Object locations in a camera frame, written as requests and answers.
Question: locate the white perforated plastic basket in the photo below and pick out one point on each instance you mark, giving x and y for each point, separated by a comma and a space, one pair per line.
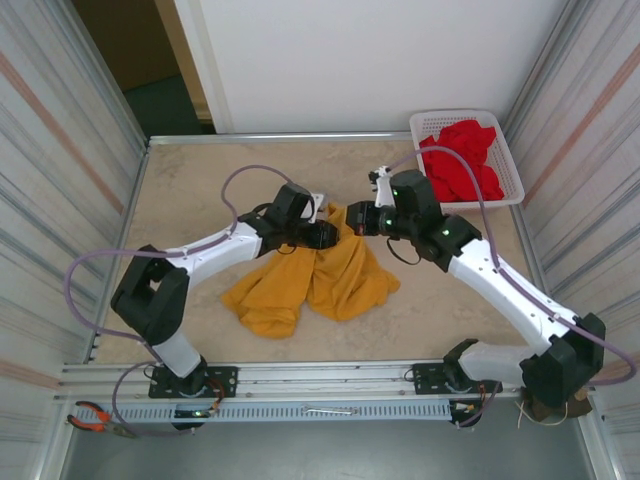
510, 170

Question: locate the circuit board with green light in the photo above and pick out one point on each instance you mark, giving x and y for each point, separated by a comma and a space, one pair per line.
195, 414

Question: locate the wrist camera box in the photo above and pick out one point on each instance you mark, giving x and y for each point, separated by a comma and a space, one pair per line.
320, 205
384, 187

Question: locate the beige door frame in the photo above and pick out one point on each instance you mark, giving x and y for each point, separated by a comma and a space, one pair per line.
182, 50

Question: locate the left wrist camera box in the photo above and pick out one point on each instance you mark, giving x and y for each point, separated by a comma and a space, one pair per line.
320, 205

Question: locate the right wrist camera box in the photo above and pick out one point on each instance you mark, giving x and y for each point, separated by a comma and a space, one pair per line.
384, 187

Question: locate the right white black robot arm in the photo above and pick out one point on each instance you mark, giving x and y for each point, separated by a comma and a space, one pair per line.
500, 290

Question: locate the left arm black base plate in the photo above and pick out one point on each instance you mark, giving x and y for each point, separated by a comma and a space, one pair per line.
225, 380

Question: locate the red cloth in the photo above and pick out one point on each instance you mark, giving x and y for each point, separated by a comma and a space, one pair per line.
460, 175

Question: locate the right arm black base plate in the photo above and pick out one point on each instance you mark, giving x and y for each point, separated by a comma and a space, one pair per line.
425, 377

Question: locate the mustard yellow t-shirt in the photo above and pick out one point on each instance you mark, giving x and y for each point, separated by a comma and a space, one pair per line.
345, 285

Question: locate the small silver wrench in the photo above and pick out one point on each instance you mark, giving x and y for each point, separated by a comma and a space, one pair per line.
330, 411

